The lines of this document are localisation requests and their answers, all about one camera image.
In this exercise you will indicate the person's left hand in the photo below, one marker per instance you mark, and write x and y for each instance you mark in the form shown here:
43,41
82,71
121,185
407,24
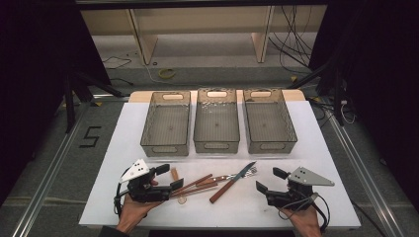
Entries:
131,214

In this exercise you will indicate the brown wooden chopstick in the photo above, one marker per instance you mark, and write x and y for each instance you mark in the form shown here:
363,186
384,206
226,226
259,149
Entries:
196,182
201,189

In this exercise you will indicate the light wooden spoon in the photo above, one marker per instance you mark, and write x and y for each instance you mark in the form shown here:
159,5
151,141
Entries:
174,173

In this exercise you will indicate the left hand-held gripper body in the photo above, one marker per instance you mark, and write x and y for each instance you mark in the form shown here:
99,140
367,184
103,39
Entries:
145,192

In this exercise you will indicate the white table cover sheet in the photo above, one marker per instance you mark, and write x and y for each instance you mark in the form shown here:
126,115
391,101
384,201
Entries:
230,214

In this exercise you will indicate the black metal stand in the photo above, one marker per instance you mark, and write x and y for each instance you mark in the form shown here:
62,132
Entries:
69,102
337,98

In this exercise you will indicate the person's right hand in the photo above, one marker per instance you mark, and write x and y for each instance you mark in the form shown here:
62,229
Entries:
306,220

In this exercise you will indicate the aluminium floor rail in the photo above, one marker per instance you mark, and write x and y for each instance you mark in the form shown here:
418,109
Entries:
365,177
49,174

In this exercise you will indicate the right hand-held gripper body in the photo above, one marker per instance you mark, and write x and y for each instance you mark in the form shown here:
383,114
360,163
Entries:
306,179

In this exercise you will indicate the clear grey plastic bin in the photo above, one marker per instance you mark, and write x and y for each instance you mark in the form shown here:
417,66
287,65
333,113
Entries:
166,126
268,123
216,123

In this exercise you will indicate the light wooden desk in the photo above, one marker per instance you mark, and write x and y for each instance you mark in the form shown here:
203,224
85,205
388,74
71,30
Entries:
197,19

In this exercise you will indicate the yellow tape roll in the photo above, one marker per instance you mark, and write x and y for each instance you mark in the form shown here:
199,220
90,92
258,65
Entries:
167,73

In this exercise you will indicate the black curtain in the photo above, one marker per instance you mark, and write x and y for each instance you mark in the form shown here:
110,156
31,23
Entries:
378,82
33,82

